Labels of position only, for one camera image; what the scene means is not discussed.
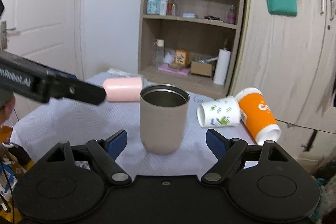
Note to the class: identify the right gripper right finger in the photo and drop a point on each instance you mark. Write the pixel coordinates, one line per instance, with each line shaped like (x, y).
(229, 153)

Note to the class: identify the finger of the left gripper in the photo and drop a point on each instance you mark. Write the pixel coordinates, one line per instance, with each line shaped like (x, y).
(66, 85)

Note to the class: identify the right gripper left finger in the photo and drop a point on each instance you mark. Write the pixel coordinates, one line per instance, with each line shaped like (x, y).
(104, 154)

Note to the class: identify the taupe steel tumbler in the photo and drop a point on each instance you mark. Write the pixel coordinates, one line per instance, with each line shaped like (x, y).
(163, 113)

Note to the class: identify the white floral paper cup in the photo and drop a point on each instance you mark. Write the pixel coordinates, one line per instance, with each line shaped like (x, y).
(224, 112)

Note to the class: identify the orange paper coffee cup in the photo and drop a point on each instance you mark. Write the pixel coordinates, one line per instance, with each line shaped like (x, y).
(257, 116)

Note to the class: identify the white plastic packets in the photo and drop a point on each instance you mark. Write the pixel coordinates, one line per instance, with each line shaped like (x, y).
(115, 73)

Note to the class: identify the pink tumbler grey lid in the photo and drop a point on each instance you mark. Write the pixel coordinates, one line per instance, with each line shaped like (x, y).
(124, 89)

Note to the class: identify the white quilted table cloth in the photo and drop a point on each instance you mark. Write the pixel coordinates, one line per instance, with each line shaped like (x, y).
(78, 123)

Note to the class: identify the white paper towel roll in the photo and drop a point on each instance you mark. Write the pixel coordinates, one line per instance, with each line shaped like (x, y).
(222, 67)

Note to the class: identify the white door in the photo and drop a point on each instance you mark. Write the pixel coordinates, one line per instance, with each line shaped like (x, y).
(45, 31)

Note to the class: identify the small cardboard box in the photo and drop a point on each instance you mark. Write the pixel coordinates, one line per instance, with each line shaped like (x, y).
(201, 69)

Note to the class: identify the pink flat box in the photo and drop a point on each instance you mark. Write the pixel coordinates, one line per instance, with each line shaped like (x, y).
(181, 72)

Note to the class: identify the clear bottle beige cap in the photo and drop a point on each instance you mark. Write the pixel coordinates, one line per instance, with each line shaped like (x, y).
(160, 52)

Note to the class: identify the small white jar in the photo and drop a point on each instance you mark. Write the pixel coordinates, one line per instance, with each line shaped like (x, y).
(169, 58)

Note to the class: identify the orange floral small box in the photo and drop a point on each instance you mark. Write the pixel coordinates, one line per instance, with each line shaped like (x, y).
(182, 57)

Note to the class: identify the wooden wardrobe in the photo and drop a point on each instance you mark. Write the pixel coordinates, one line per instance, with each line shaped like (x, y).
(291, 60)

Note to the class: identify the blue white wipes canister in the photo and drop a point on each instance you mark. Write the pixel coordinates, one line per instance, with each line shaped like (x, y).
(152, 7)

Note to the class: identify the red liquid clear bottle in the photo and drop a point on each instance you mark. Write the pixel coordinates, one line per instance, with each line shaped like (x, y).
(172, 7)

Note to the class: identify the white lotion bottle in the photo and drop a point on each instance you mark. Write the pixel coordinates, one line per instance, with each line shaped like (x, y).
(163, 7)

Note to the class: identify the small pink bottle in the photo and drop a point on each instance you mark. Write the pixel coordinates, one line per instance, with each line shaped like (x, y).
(231, 16)

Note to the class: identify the wooden open shelf unit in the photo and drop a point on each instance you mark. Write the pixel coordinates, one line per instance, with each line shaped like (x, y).
(199, 27)

